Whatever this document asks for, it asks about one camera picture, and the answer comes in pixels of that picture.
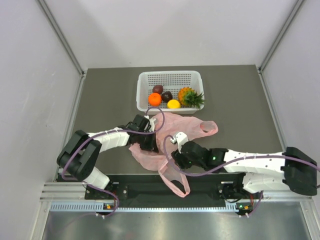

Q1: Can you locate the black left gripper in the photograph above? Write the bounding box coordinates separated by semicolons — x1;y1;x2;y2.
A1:
137;129;159;153

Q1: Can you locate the pink plastic bag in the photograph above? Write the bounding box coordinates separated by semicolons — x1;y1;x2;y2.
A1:
128;111;219;199

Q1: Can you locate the orange tangerine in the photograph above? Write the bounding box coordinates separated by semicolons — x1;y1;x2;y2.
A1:
148;92;162;107

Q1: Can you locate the yellow lemon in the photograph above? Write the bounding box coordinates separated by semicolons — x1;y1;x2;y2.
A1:
167;99;181;109

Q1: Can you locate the dark purple plum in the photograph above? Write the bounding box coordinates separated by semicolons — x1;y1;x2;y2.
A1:
152;84;164;95
161;91;173;103

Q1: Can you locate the orange toy pineapple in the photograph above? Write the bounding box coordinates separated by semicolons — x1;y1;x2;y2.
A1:
177;87;205;110

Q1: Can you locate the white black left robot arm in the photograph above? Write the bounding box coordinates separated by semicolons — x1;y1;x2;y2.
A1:
56;114;159;199

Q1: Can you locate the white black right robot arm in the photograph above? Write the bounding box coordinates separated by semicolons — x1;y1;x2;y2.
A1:
171;141;320;198

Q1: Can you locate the white perforated plastic basket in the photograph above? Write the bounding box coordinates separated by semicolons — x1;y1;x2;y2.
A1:
136;70;205;112

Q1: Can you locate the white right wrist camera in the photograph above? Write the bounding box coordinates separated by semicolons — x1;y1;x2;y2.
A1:
170;132;189;153

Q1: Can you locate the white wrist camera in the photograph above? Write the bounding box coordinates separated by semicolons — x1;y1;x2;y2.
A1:
170;132;189;153
144;115;158;132

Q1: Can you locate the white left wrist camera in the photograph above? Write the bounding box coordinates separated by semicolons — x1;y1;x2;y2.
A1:
144;115;158;132

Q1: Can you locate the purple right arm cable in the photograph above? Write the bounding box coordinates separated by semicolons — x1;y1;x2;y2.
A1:
163;134;320;217

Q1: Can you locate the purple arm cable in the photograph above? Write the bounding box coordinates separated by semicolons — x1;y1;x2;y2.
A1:
61;106;166;218
163;134;320;217

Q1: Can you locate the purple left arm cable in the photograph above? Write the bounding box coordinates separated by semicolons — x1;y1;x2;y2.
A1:
61;106;166;218

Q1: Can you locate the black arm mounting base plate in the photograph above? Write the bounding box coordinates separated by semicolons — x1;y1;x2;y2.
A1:
84;181;263;201

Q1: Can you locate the aluminium frame rail front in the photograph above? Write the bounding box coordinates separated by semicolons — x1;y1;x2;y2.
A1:
39;179;313;213

